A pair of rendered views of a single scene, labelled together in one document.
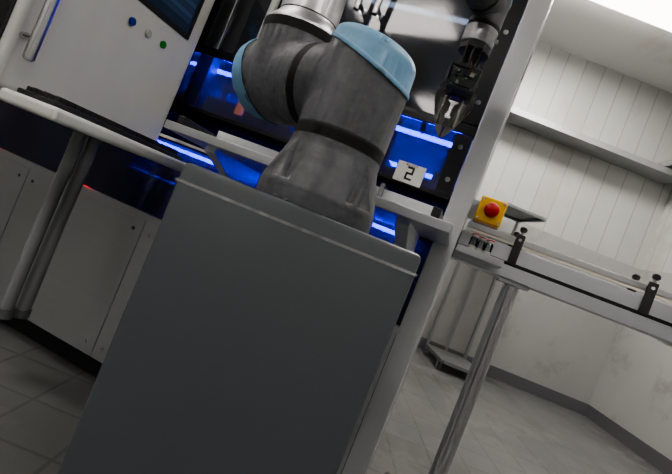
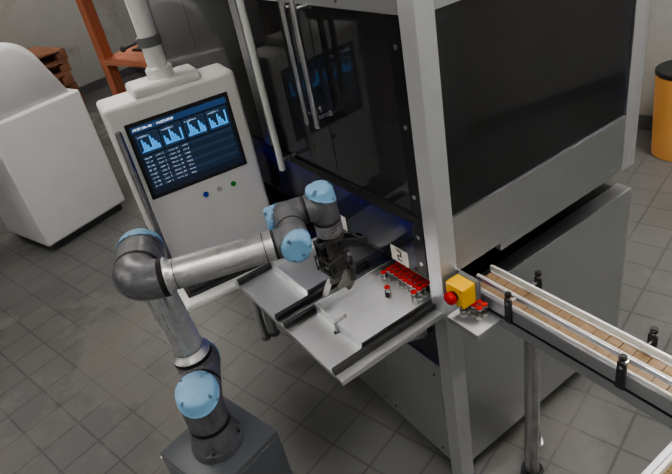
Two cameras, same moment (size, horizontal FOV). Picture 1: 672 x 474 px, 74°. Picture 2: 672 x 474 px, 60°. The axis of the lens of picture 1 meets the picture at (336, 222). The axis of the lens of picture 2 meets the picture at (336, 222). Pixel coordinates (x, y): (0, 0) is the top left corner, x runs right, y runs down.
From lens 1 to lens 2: 1.75 m
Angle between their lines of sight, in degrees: 54
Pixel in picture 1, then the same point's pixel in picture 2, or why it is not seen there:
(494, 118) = (428, 214)
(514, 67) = (423, 165)
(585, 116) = not seen: outside the picture
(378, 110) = (197, 427)
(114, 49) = (209, 215)
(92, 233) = not seen: hidden behind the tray
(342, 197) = (204, 457)
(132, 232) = not seen: hidden behind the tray
